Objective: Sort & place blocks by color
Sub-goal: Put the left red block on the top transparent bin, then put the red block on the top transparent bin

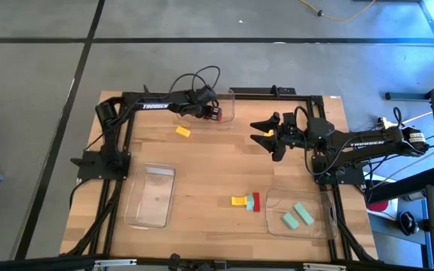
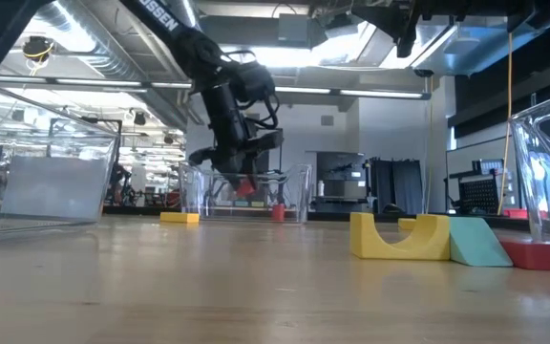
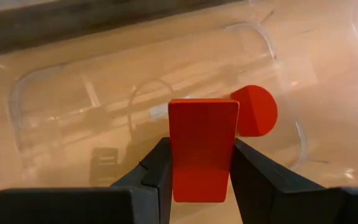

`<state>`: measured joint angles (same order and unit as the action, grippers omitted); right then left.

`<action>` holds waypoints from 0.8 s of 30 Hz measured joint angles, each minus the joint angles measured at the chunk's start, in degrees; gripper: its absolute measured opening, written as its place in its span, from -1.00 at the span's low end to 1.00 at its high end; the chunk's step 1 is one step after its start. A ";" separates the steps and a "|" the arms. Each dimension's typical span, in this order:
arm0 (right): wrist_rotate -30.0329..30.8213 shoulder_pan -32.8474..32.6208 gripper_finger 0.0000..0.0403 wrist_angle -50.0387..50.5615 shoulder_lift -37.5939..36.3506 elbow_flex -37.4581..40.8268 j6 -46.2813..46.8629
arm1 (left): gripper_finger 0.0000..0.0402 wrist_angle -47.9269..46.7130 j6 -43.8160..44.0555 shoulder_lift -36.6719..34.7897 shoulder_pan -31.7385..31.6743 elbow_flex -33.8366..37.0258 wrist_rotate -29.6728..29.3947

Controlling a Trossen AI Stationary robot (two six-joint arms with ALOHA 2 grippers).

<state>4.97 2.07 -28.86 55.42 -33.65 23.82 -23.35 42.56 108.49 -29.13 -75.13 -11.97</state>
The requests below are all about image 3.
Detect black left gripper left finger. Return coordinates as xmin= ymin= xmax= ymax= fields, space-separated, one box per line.
xmin=110 ymin=136 xmax=173 ymax=224

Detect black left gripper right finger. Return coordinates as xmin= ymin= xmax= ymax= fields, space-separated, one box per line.
xmin=230 ymin=138 xmax=344 ymax=224

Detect red rectangular block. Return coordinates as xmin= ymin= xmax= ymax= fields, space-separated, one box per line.
xmin=167 ymin=98 xmax=240 ymax=203

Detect red semicircle block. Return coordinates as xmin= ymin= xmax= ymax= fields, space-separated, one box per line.
xmin=231 ymin=85 xmax=278 ymax=138

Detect clear plastic bin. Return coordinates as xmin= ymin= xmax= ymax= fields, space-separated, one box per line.
xmin=0 ymin=0 xmax=358 ymax=194

